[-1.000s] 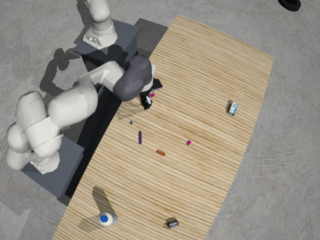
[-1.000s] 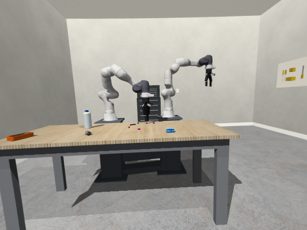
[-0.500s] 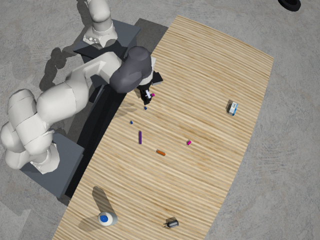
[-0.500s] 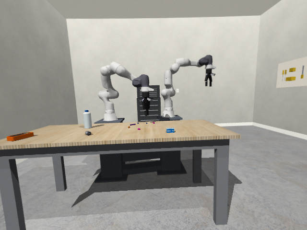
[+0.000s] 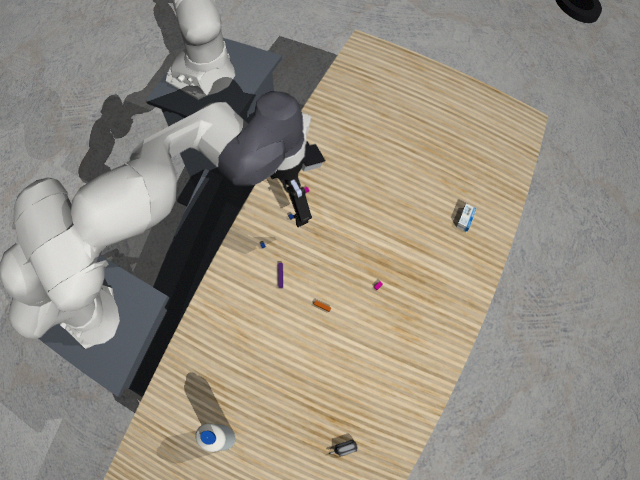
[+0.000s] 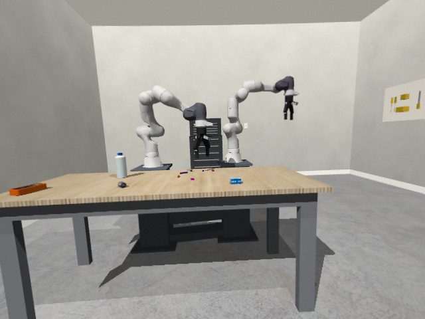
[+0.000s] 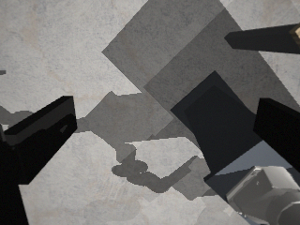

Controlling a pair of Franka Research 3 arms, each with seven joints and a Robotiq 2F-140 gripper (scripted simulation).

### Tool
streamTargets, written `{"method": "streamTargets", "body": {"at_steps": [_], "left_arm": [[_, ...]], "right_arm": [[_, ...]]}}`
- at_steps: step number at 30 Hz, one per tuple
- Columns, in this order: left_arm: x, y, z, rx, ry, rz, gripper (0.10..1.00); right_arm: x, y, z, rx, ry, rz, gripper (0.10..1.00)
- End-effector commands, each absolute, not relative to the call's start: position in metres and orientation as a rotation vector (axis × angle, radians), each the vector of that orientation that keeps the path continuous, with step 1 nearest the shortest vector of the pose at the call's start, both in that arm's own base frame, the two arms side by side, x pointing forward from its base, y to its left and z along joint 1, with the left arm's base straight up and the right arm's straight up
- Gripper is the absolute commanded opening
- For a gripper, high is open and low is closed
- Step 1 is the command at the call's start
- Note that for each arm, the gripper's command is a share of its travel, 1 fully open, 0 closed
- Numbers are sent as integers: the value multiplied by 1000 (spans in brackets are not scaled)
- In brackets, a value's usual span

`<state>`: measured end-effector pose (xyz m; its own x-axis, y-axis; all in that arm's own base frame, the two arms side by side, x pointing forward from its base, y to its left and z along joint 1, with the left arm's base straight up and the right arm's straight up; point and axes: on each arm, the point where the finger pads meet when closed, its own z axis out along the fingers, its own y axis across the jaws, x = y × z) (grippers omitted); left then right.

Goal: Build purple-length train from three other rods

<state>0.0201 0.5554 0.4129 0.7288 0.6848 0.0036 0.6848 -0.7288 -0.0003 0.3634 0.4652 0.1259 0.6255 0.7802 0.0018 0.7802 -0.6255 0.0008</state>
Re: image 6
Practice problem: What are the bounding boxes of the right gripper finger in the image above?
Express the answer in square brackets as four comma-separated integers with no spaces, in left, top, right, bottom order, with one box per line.
[193,136,203,158]
[203,139,210,156]

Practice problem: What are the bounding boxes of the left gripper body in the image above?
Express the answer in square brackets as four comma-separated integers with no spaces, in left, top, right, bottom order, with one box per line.
[285,96,294,105]

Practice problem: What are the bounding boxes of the orange rectangular block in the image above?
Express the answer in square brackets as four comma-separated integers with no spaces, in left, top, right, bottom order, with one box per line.
[9,183,46,196]

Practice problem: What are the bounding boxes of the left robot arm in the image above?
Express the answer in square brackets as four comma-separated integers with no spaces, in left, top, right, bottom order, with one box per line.
[223,76,299,163]

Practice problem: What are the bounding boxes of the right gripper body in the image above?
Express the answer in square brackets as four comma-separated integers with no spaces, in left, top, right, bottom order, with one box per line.
[197,128,207,140]

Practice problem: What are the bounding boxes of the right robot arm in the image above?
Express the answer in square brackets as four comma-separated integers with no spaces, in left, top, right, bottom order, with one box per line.
[136,86,213,168]

